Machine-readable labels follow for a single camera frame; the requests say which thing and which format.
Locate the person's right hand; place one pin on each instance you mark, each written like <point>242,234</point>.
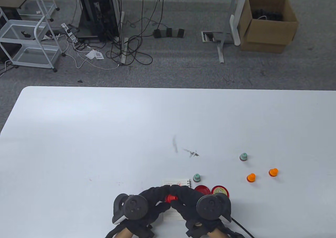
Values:
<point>187,201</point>

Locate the person's left hand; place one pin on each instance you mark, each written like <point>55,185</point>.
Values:
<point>155,196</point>

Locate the red reward stamp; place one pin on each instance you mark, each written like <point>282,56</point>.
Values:
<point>173,197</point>

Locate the red ink pad lid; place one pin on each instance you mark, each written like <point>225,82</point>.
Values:
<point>202,189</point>

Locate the white lined spiral notebook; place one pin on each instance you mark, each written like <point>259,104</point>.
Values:
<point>178,182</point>

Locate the green reward stamp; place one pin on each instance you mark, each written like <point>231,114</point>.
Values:
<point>243,157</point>
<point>197,178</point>

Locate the red lid with yellow label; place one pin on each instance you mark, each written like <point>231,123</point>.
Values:
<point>221,190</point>

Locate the orange reward stamp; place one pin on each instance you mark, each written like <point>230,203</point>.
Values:
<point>251,178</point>
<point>273,172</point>

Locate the person's right forearm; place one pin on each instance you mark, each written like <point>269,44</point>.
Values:
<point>218,234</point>

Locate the person's left forearm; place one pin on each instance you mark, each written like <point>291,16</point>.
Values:
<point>122,234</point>

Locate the metal desk leg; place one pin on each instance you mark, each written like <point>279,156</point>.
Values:
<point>220,54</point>
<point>124,55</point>

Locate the printed paper label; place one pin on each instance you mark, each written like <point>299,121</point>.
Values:
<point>99,56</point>

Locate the white paper tag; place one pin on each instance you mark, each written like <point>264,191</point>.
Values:
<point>90,55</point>

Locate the black power adapter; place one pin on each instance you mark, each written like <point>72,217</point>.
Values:
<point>180,33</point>
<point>157,34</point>
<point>169,32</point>

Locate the grey power strip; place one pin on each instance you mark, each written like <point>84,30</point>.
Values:
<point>174,34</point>

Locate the metal floor socket box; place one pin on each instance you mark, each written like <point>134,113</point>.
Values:
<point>208,37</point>

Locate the white plastic panel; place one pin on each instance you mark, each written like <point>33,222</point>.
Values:
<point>234,29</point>

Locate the brown cardboard box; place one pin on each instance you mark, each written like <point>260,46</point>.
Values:
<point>270,37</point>

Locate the white rolling cart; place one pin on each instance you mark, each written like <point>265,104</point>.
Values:
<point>34,55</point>

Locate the white power strip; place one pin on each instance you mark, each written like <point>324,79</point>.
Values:
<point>68,31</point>

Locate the black computer tower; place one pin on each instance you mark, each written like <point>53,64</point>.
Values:
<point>102,9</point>

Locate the small black clip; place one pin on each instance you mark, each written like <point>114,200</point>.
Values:
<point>25,34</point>

